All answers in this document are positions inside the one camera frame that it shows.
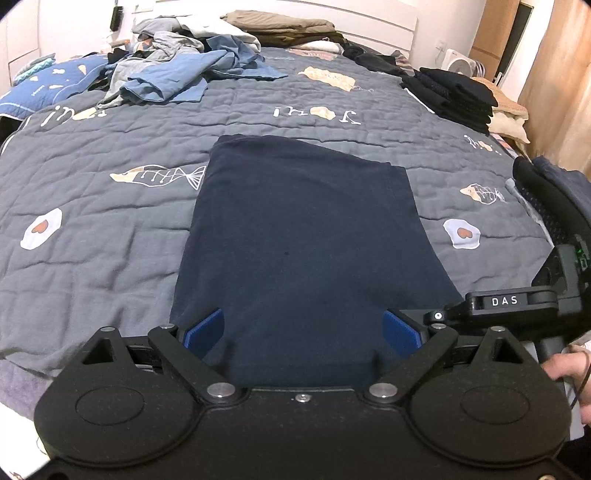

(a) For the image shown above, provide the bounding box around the navy t-shirt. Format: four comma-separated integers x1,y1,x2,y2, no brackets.
170,134,465,388

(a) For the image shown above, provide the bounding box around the folded navy garment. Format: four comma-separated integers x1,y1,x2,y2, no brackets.
533,157,591,204

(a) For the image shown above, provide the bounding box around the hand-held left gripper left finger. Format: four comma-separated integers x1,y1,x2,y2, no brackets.
83,308,241,407

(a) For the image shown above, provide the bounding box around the black cable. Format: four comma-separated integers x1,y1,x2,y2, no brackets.
561,346,591,411

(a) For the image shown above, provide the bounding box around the lavender blue blanket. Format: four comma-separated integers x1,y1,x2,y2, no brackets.
0,355,61,409

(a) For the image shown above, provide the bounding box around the person's right hand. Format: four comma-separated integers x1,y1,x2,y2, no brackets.
540,344,591,428

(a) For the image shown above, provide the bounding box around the blue carrot print pillow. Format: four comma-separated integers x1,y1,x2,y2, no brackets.
0,54,112,118

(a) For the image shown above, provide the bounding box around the white headboard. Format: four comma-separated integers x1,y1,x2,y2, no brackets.
154,0,419,54

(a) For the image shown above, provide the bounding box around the white garment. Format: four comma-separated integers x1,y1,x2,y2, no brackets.
185,21,262,47

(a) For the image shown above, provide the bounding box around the beige curtain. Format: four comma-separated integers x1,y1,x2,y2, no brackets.
517,0,591,171

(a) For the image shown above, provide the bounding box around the black folded clothes stack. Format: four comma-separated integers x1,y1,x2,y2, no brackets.
402,67,499,134

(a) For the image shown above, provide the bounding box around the pale grey garment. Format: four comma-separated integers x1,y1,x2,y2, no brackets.
97,58,155,109

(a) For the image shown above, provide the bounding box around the white wardrobe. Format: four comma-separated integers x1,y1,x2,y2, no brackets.
0,0,42,88

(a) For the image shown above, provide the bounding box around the blue garment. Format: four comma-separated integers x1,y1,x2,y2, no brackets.
120,34,289,104

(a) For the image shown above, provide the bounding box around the dark cloth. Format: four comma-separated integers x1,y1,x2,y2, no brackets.
0,115,24,144

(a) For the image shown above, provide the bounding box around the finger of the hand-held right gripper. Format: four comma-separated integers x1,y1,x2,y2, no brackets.
398,302,468,330

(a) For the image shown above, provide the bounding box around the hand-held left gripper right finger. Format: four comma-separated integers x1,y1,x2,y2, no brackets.
365,308,522,407

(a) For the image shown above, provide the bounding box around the khaki folded blanket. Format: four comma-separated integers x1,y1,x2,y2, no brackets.
221,10,345,47

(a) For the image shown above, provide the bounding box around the cream cloth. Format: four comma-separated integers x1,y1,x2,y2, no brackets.
473,76,529,144

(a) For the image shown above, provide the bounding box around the teal zigzag cloth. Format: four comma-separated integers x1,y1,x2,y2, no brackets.
14,53,57,86

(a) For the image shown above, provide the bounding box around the black clothes pile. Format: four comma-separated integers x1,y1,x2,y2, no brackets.
344,44,419,77

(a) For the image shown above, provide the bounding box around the folded black garment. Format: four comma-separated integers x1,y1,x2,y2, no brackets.
512,156,591,259

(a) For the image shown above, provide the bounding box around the grey sweatshirt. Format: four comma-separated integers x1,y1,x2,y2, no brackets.
131,17,206,61

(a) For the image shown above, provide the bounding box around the grey quilted bedspread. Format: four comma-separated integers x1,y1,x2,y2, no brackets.
0,44,561,407

